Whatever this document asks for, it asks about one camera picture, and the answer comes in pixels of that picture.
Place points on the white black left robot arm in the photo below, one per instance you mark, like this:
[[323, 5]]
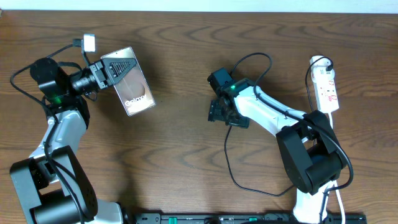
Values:
[[51, 185]]

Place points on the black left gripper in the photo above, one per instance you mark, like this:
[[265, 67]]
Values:
[[101, 68]]

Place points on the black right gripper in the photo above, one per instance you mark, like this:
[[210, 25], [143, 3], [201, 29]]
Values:
[[214, 114]]

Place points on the Galaxy S25 Ultra smartphone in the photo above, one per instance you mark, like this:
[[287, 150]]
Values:
[[133, 90]]

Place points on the white power strip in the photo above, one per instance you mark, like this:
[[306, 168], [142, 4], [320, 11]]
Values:
[[322, 75]]

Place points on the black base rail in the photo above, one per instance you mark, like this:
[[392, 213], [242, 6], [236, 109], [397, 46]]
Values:
[[156, 218]]

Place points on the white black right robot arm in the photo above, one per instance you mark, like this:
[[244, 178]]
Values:
[[311, 155]]

